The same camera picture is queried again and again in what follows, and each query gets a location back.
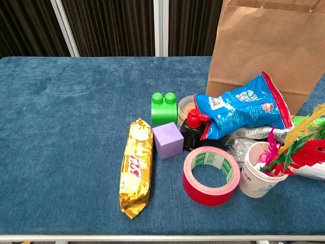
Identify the white partition frame post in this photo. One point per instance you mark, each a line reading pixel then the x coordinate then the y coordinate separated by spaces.
pixel 64 25
pixel 161 25

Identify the small red black toy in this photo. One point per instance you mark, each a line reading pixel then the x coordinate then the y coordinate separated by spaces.
pixel 193 133

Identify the dark pleated curtain panel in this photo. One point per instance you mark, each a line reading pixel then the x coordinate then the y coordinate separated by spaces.
pixel 25 25
pixel 114 25
pixel 193 25

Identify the white paper cup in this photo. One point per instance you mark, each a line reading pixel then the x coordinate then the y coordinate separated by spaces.
pixel 254 185

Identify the blue tablecloth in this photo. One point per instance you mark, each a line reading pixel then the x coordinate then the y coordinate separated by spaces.
pixel 76 127

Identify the green toy building block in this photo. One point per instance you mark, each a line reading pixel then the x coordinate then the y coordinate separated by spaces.
pixel 163 113

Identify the red tape roll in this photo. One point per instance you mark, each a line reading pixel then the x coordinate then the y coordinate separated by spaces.
pixel 208 195

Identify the green snack bag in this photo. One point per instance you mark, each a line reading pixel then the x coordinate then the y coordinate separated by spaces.
pixel 254 132

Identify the brown paper bag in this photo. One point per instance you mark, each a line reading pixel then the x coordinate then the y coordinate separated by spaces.
pixel 254 50

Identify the colourful feather shuttlecock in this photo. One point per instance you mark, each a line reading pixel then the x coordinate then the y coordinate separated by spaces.
pixel 304 152

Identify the purple cube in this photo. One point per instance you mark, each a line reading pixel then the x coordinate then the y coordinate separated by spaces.
pixel 168 143

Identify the gold foil cookie package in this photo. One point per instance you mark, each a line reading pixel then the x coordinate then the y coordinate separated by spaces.
pixel 137 165

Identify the blue snack bag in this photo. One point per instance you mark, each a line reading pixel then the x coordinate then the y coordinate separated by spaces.
pixel 241 109

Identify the clear pack of straws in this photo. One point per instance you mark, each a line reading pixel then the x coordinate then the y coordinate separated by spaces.
pixel 237 150

